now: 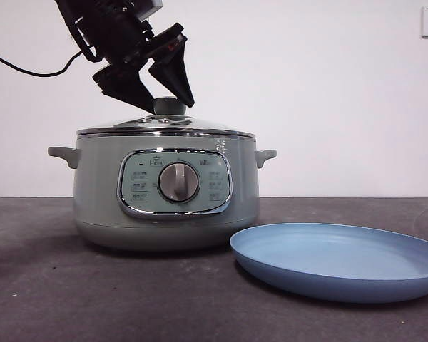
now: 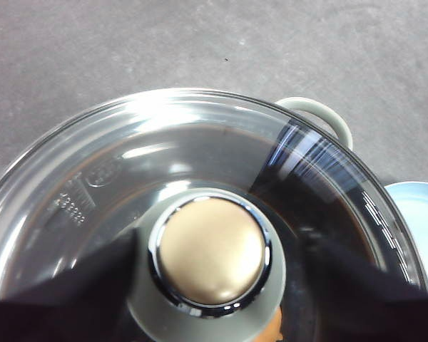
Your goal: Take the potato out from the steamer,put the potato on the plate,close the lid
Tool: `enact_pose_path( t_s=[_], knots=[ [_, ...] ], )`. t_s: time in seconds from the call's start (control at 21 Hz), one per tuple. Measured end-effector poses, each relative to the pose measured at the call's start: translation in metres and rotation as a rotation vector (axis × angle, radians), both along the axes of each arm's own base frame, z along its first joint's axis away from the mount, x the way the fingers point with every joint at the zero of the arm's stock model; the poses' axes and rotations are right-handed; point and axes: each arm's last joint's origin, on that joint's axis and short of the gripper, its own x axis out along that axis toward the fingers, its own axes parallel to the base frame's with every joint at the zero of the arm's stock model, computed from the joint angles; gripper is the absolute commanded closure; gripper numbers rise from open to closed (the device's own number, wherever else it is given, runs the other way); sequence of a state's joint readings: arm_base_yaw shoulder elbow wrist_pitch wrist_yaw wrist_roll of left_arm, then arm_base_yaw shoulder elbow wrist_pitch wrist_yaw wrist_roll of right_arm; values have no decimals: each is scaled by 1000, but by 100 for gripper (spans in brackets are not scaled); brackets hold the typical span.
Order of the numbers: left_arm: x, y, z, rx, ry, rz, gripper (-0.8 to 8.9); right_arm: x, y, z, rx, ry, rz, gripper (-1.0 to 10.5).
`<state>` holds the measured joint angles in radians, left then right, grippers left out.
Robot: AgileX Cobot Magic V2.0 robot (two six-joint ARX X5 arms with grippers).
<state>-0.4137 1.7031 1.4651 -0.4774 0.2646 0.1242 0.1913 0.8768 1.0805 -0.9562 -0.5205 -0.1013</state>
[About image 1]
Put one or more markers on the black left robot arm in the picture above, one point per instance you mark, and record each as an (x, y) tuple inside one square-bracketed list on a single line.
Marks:
[(107, 32)]

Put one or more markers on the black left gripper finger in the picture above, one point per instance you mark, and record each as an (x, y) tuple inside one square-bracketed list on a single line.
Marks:
[(125, 85), (176, 71)]

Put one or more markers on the glass lid with green knob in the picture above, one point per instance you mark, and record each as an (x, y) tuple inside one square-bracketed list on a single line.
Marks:
[(169, 105)]

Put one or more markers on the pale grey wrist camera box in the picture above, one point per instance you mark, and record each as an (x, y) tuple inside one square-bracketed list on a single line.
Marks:
[(153, 4)]

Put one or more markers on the pale green electric steamer pot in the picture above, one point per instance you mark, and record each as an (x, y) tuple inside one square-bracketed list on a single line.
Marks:
[(100, 185)]

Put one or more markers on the blue round plate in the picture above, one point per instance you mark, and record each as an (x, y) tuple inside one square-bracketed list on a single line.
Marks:
[(324, 256)]

